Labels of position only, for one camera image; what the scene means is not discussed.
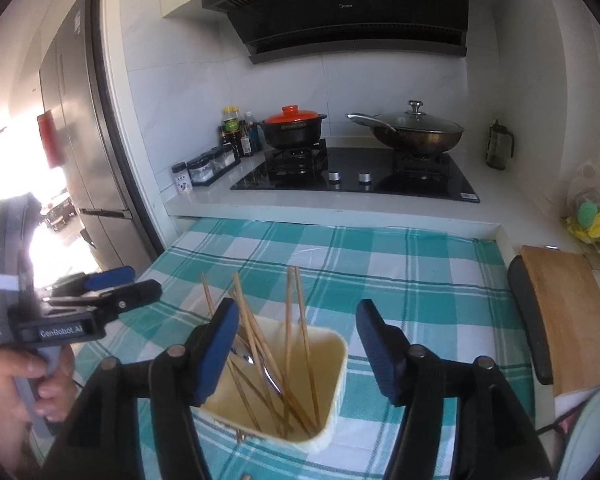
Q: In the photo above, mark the grey refrigerator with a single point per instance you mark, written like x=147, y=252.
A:
x=80, y=135

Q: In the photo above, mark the glass wok lid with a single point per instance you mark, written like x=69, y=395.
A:
x=415, y=120

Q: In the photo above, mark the plastic bag with yellow contents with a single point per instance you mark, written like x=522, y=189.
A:
x=595, y=220

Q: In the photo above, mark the metal spoon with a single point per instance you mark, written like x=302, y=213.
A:
x=272, y=380

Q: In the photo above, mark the dark wok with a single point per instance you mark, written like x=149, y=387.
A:
x=420, y=142

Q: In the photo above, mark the white spice jar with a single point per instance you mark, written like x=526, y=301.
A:
x=181, y=180

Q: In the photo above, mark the black clay pot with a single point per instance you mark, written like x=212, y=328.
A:
x=292, y=132

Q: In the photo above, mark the dark sauce bottle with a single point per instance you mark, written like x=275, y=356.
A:
x=227, y=145
x=249, y=140

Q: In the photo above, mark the teal checked tablecloth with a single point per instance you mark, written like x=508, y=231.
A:
x=405, y=270

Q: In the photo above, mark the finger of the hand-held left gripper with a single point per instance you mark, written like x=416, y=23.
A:
x=110, y=277
x=135, y=295

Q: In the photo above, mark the cream ribbed utensil holder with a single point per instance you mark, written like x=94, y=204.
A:
x=325, y=355

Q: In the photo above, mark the group of wooden chopsticks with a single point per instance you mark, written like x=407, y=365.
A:
x=305, y=340

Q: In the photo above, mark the person's left hand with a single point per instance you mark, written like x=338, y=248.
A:
x=0, y=390

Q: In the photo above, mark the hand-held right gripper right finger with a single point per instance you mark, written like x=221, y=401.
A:
x=380, y=355

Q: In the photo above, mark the black tray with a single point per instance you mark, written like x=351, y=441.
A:
x=527, y=320

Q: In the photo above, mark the black gas stove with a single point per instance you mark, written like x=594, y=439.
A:
x=380, y=180

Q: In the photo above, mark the yellow cap bottle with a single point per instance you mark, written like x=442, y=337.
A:
x=231, y=117

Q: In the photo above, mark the wooden cutting board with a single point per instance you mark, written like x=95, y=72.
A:
x=575, y=320

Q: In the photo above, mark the black range hood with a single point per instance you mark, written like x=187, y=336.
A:
x=355, y=10

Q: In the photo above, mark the spice jars group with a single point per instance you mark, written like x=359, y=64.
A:
x=212, y=165

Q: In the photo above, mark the pale blue cloth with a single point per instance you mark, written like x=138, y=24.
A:
x=595, y=430

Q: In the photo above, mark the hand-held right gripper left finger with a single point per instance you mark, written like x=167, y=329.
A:
x=215, y=350

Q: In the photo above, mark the glass coffee press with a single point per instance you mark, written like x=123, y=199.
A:
x=500, y=145

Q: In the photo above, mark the orange pot lid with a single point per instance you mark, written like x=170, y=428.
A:
x=292, y=114

